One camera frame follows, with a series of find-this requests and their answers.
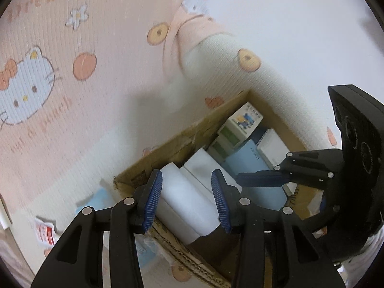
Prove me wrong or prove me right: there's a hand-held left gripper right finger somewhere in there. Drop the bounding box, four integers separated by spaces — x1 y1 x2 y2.
211 169 345 288

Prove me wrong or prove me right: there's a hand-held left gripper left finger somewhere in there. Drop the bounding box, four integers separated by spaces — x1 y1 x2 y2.
31 169 164 288

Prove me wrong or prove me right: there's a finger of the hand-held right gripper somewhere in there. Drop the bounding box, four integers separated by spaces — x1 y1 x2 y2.
300 192 330 237
236 148 345 191

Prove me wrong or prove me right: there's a white paper roll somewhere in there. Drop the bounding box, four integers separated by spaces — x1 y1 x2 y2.
183 148 243 199
155 162 225 246

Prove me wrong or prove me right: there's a light blue tissue pack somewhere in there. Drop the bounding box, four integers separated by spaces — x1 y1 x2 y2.
75 180 177 278

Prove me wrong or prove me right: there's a brown cardboard box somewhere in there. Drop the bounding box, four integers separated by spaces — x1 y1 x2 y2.
113 89 330 288

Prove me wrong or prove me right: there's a light blue booklet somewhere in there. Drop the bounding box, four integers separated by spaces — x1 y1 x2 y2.
223 139 287 213

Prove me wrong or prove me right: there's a white spiral notepad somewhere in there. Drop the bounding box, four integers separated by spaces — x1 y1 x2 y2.
256 129 300 195

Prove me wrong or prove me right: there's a grey green small box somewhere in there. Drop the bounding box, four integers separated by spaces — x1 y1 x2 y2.
206 138 251 165

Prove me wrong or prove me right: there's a green cartoon print box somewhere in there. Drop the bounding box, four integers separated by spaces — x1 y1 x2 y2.
216 102 264 150

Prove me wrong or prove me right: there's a red and white packet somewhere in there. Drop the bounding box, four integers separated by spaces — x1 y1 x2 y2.
34 217 60 250

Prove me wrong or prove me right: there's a pink printed blanket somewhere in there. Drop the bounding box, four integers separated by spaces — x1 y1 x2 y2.
0 0 384 288

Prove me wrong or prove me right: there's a pale floral cloth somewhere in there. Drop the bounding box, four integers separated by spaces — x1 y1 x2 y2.
0 225 33 279

